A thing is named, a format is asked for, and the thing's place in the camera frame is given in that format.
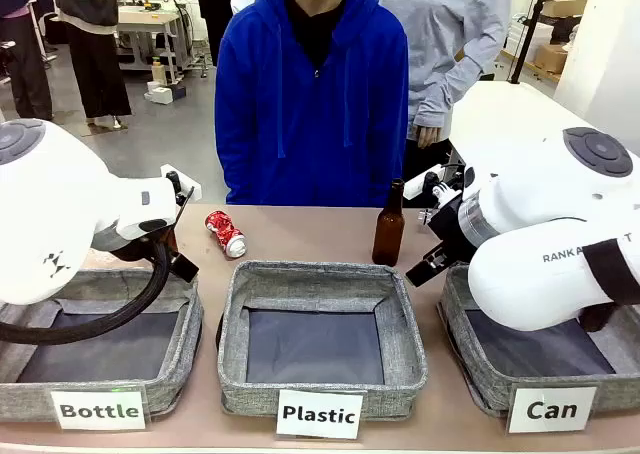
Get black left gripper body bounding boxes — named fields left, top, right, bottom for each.
left=149, top=226, right=181, bottom=266

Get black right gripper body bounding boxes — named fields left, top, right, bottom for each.
left=428, top=193, right=479, bottom=265

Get crushed red soda can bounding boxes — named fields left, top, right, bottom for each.
left=205, top=210, right=248, bottom=260

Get grey basket labelled Bottle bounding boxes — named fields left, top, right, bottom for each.
left=0, top=267, right=205, bottom=424

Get grey basket labelled Plastic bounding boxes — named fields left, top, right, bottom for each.
left=217, top=259, right=429, bottom=422

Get grey basket labelled Can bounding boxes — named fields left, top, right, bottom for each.
left=438, top=263, right=640, bottom=418

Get white Can label card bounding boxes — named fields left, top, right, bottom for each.
left=507, top=385, right=599, bottom=434

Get bare hand of grey-hoodie person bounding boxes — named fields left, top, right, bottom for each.
left=414, top=125, right=447, bottom=150

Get brown glass bottle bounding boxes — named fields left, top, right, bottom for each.
left=371, top=178, right=406, bottom=267

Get white boxes on floor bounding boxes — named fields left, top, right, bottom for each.
left=143, top=77, right=187, bottom=106

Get white Bottle label card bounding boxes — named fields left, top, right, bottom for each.
left=49, top=387, right=148, bottom=432

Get person in blue hoodie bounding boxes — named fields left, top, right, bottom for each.
left=214, top=0, right=410, bottom=208

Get white Plastic label card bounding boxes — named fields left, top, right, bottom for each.
left=275, top=388, right=365, bottom=440

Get person in black clothes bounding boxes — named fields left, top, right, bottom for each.
left=52, top=0, right=134, bottom=121

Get person in grey hoodie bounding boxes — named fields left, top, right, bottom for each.
left=367, top=0, right=514, bottom=183

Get cubic cardboard box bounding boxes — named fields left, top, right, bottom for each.
left=533, top=43, right=570, bottom=74

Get black stand pole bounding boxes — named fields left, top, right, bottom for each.
left=508, top=0, right=552, bottom=86

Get light background workbench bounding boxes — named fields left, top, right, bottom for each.
left=117, top=4, right=187, bottom=85

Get person in dark purple top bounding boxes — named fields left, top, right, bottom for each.
left=0, top=0, right=55, bottom=121

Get flat cardboard box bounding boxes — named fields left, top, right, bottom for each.
left=542, top=0, right=589, bottom=19

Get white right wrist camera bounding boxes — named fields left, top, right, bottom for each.
left=402, top=163, right=447, bottom=198

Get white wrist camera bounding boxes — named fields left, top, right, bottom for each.
left=159, top=163, right=203, bottom=201
left=402, top=163, right=447, bottom=198

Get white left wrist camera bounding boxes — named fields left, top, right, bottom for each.
left=159, top=163, right=203, bottom=201

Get black braided cable sleeve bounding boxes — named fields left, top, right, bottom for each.
left=0, top=241, right=172, bottom=346

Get black strap on arm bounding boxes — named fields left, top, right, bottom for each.
left=581, top=238, right=640, bottom=333

